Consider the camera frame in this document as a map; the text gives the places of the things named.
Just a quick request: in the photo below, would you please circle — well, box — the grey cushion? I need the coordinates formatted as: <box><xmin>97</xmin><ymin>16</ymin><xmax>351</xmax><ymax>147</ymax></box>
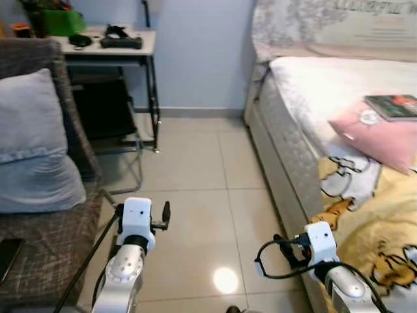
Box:
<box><xmin>0</xmin><ymin>68</ymin><xmax>87</xmax><ymax>215</ymax></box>

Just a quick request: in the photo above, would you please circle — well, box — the dark cover book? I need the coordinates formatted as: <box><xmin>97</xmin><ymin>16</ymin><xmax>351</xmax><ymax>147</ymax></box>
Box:
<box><xmin>363</xmin><ymin>95</ymin><xmax>417</xmax><ymax>123</ymax></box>

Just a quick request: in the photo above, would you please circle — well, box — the grey woven sofa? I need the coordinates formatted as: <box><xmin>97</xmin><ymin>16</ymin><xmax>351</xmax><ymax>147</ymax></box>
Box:
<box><xmin>0</xmin><ymin>37</ymin><xmax>121</xmax><ymax>310</ymax></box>

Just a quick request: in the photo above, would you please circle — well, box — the beige printed headboard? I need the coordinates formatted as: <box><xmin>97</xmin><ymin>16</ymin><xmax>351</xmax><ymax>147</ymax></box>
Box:
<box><xmin>251</xmin><ymin>0</ymin><xmax>417</xmax><ymax>64</ymax></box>

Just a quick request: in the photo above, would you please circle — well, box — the black folding chair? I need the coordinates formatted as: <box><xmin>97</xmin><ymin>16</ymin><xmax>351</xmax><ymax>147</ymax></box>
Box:
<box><xmin>68</xmin><ymin>72</ymin><xmax>145</xmax><ymax>194</ymax></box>

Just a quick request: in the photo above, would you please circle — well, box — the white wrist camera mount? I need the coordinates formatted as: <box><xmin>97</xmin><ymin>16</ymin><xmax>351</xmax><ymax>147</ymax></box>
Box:
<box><xmin>304</xmin><ymin>222</ymin><xmax>339</xmax><ymax>268</ymax></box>
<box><xmin>119</xmin><ymin>197</ymin><xmax>157</xmax><ymax>254</ymax></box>

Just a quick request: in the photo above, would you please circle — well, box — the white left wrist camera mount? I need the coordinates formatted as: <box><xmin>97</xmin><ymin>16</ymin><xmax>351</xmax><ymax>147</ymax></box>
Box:
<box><xmin>119</xmin><ymin>197</ymin><xmax>157</xmax><ymax>254</ymax></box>

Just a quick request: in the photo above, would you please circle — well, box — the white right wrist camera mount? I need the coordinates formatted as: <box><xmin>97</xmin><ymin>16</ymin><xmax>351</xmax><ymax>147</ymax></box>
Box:
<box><xmin>304</xmin><ymin>222</ymin><xmax>339</xmax><ymax>268</ymax></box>

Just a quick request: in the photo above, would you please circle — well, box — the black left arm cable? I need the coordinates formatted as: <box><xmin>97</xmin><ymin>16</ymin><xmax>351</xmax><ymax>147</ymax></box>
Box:
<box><xmin>53</xmin><ymin>203</ymin><xmax>124</xmax><ymax>313</ymax></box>

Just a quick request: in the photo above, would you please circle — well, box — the grey quilted bed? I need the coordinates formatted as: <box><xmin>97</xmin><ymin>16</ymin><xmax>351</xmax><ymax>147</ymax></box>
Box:
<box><xmin>243</xmin><ymin>55</ymin><xmax>417</xmax><ymax>313</ymax></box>

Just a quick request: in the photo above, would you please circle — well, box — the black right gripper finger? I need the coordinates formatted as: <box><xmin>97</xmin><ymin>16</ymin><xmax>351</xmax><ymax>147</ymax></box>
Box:
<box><xmin>272</xmin><ymin>233</ymin><xmax>291</xmax><ymax>263</ymax></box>

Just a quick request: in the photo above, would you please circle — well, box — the white bed sheet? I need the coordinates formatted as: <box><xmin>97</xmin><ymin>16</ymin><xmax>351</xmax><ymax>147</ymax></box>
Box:
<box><xmin>269</xmin><ymin>56</ymin><xmax>417</xmax><ymax>164</ymax></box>

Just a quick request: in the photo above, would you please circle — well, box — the yellow cartoon print blanket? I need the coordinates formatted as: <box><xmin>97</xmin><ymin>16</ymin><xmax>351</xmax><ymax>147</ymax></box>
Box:
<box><xmin>311</xmin><ymin>147</ymin><xmax>417</xmax><ymax>313</ymax></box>

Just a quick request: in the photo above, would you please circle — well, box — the large black device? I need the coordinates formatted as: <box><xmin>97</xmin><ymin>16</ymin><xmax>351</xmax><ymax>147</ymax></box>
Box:
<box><xmin>99</xmin><ymin>24</ymin><xmax>143</xmax><ymax>50</ymax></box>

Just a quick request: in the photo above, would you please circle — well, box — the white black-framed side table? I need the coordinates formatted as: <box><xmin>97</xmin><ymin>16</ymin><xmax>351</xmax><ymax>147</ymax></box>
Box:
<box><xmin>51</xmin><ymin>25</ymin><xmax>162</xmax><ymax>153</ymax></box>

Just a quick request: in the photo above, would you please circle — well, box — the small orange item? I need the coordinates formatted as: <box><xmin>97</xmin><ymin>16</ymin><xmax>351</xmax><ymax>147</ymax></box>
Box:
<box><xmin>11</xmin><ymin>23</ymin><xmax>33</xmax><ymax>38</ymax></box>

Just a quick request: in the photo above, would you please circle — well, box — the green box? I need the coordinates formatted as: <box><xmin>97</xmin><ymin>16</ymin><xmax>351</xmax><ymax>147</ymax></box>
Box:
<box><xmin>40</xmin><ymin>8</ymin><xmax>87</xmax><ymax>37</ymax></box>

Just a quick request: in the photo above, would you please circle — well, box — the small black item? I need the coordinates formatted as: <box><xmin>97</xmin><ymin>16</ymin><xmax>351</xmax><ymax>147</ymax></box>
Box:
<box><xmin>68</xmin><ymin>33</ymin><xmax>93</xmax><ymax>48</ymax></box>

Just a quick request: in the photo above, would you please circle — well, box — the pink pillow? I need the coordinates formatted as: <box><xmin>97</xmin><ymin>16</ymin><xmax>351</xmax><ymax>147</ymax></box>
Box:
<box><xmin>328</xmin><ymin>98</ymin><xmax>417</xmax><ymax>175</ymax></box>

